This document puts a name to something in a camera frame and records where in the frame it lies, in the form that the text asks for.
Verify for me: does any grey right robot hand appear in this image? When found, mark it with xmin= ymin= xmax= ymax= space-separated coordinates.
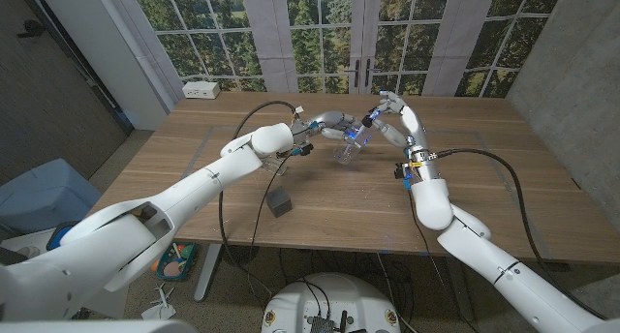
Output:
xmin=370 ymin=90 xmax=437 ymax=167

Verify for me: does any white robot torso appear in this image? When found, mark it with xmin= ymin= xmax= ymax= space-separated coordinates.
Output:
xmin=261 ymin=273 xmax=402 ymax=333

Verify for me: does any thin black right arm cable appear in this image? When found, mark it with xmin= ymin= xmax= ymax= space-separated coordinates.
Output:
xmin=406 ymin=187 xmax=479 ymax=333

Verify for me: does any white storage box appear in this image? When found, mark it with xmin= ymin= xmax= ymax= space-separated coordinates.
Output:
xmin=0 ymin=227 xmax=62 ymax=271

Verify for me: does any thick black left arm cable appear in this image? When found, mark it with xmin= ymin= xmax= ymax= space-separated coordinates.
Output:
xmin=217 ymin=100 xmax=304 ymax=295

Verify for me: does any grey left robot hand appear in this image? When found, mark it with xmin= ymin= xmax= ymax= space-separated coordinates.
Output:
xmin=292 ymin=109 xmax=369 ymax=148

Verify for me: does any dark grey block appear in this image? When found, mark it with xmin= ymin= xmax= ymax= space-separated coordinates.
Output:
xmin=264 ymin=186 xmax=294 ymax=219

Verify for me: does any blue pad with black rim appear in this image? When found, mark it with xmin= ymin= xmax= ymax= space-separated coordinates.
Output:
xmin=46 ymin=221 xmax=81 ymax=252

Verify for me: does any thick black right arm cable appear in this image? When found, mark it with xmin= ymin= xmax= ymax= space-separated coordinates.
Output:
xmin=428 ymin=147 xmax=606 ymax=319

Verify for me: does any printed window backdrop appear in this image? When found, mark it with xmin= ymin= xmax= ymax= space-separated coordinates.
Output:
xmin=104 ymin=0 xmax=568 ymax=100

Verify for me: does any white table leg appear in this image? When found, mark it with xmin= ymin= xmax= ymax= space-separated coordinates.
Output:
xmin=194 ymin=243 xmax=222 ymax=303

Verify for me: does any white toy airplane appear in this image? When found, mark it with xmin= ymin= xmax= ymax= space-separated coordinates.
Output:
xmin=140 ymin=283 xmax=177 ymax=320

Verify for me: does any light blue storage bin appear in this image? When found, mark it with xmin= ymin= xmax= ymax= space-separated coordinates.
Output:
xmin=0 ymin=158 xmax=103 ymax=235

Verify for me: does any black door handle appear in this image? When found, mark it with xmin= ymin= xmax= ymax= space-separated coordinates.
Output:
xmin=16 ymin=19 xmax=47 ymax=39

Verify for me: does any white power strip box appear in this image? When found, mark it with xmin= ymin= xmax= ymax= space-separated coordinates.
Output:
xmin=182 ymin=80 xmax=221 ymax=101

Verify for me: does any black round floor base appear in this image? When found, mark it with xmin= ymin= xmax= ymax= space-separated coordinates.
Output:
xmin=220 ymin=244 xmax=261 ymax=265

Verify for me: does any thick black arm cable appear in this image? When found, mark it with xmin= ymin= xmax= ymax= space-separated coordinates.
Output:
xmin=217 ymin=100 xmax=304 ymax=295
xmin=428 ymin=147 xmax=606 ymax=319

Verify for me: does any teal basket of toys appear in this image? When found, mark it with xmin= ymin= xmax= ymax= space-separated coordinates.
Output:
xmin=150 ymin=241 xmax=199 ymax=282

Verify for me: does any black nozzle with white tube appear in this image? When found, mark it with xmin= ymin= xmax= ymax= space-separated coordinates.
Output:
xmin=351 ymin=108 xmax=382 ymax=140

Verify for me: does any dark wooden door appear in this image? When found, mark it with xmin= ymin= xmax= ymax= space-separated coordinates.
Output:
xmin=0 ymin=0 xmax=135 ymax=184

